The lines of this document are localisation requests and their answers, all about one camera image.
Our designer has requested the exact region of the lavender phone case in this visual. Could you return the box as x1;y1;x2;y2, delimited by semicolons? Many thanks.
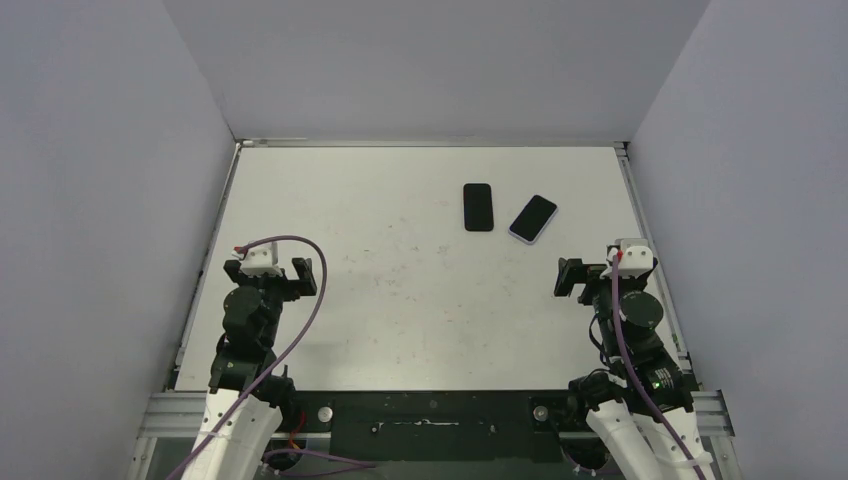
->
508;194;559;246

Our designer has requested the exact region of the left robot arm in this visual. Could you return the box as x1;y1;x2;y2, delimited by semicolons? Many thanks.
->
171;258;318;479

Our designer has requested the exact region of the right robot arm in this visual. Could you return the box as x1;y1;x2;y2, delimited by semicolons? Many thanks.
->
554;250;714;479

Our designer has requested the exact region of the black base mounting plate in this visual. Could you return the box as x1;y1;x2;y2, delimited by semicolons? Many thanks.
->
270;390;611;467

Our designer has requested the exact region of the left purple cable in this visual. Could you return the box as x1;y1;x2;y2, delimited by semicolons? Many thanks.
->
165;235;376;480

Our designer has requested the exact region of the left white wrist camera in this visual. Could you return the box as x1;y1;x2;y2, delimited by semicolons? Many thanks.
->
240;242;283;277

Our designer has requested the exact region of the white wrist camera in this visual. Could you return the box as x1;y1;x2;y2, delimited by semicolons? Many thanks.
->
240;242;283;277
600;238;658;279

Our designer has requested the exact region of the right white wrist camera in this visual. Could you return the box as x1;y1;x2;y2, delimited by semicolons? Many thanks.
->
600;238;658;279

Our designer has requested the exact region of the aluminium frame rail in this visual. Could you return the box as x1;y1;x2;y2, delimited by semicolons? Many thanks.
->
127;391;743;479

